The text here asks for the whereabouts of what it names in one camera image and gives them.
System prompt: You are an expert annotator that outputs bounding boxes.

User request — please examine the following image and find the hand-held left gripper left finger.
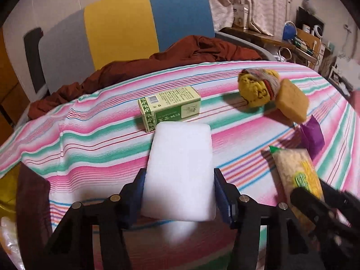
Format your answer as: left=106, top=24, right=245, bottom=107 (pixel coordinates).
left=43, top=169, right=147, bottom=270

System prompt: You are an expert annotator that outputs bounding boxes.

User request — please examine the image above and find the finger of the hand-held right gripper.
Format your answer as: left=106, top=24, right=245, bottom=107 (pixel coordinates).
left=290, top=187, right=342, bottom=245
left=319, top=178, right=360, bottom=228

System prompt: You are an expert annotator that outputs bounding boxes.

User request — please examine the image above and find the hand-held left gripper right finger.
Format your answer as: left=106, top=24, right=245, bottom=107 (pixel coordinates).
left=214, top=168, right=320, bottom=270

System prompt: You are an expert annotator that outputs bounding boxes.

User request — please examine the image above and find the yellow rice cracker packet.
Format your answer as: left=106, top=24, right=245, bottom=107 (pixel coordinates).
left=268, top=145, right=327, bottom=217

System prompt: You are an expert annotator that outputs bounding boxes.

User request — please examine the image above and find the white foam block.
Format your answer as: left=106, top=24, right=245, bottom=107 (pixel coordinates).
left=141, top=121, right=217, bottom=222

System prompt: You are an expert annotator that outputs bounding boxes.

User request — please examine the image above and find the purple snack packet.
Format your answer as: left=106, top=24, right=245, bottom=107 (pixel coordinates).
left=299, top=115, right=326, bottom=159

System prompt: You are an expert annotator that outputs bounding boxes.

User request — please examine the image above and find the striped bedsheet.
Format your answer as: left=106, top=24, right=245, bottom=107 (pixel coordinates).
left=0, top=60, right=360, bottom=270

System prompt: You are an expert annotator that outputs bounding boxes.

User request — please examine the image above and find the pink blanket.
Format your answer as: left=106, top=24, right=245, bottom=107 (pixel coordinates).
left=349, top=88, right=360, bottom=119

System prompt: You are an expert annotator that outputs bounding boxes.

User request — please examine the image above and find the dark red bag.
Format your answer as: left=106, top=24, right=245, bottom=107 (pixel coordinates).
left=15, top=163, right=53, bottom=262

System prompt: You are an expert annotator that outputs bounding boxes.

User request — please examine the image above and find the green printed box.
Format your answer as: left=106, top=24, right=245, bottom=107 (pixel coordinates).
left=138, top=87, right=202, bottom=133

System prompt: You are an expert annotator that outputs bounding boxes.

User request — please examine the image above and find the yellow-brown sponge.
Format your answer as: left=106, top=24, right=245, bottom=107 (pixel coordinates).
left=274, top=79, right=310, bottom=124

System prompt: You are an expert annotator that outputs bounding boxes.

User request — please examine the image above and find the yellow crocheted toy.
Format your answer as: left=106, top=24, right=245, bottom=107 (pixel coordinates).
left=238, top=68, right=281, bottom=109

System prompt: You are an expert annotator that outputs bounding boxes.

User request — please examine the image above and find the white cabinet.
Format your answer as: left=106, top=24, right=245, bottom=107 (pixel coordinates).
left=329, top=58, right=353, bottom=91

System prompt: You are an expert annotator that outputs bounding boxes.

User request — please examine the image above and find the clear plastic bag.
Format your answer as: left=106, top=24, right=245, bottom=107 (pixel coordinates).
left=0, top=216, right=23, bottom=270

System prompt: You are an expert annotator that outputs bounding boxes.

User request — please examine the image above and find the brown cloth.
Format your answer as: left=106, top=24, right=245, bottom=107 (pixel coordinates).
left=28, top=35, right=263, bottom=120

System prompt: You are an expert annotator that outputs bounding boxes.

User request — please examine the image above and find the wooden desk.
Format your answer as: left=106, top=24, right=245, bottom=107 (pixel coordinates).
left=219, top=27, right=318, bottom=62

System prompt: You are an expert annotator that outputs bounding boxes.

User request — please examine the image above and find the wooden cabinet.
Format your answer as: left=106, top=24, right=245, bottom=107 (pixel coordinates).
left=0, top=28, right=29, bottom=135

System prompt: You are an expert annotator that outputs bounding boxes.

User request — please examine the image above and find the blue yellow grey chair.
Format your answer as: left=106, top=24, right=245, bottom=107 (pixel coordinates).
left=24, top=0, right=277, bottom=96

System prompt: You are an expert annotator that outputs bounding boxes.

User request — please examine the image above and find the white carton box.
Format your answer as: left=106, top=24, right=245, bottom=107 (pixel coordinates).
left=232, top=3, right=250, bottom=30

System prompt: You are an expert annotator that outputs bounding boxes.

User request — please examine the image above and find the black board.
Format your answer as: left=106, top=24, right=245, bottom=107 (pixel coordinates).
left=297, top=6, right=324, bottom=32

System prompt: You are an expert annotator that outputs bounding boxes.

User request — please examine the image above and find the patterned beige curtain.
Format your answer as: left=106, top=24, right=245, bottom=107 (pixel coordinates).
left=108, top=0, right=293, bottom=36

